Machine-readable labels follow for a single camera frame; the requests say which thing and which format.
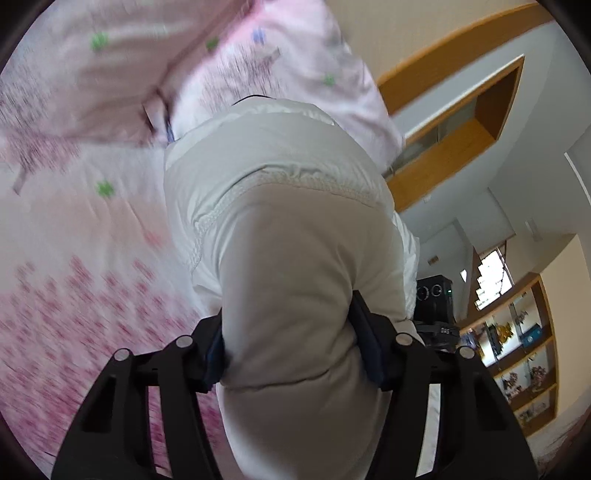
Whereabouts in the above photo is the pink tree print duvet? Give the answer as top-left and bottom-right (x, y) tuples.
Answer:
(0, 134), (232, 476)

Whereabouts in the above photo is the wooden wall frame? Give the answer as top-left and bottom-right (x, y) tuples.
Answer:
(376, 4), (552, 214)

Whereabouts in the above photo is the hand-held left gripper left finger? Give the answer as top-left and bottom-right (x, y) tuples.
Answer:
(51, 316), (228, 480)

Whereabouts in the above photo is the bright window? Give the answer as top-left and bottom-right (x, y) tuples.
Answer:
(471, 247), (514, 311)

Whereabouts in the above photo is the wooden display shelf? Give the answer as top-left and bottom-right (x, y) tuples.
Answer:
(458, 272), (561, 438)

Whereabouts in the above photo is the large pink floral pillow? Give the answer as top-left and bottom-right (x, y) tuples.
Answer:
(0, 0), (259, 149)

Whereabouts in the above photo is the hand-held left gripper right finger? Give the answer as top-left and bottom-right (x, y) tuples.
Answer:
(348, 291), (539, 480)

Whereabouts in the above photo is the small pink floral pillow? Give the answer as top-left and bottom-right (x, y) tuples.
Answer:
(166, 0), (408, 169)

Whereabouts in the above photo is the white down jacket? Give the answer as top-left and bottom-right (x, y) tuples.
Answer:
(163, 95), (441, 480)

